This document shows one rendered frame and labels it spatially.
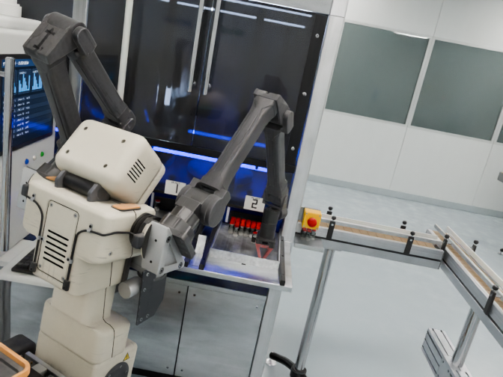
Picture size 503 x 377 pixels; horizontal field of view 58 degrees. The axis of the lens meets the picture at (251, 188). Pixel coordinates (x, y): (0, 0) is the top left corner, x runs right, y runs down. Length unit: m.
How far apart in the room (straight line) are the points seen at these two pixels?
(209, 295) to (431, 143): 5.22
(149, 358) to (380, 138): 5.04
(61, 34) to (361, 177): 5.89
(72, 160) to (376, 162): 5.86
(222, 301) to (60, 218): 1.14
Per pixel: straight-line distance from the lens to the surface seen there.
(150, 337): 2.27
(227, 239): 1.85
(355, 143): 6.61
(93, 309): 1.21
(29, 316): 2.43
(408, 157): 6.81
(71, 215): 1.09
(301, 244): 1.96
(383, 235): 2.18
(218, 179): 1.12
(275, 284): 1.59
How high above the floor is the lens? 1.62
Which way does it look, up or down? 17 degrees down
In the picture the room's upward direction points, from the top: 11 degrees clockwise
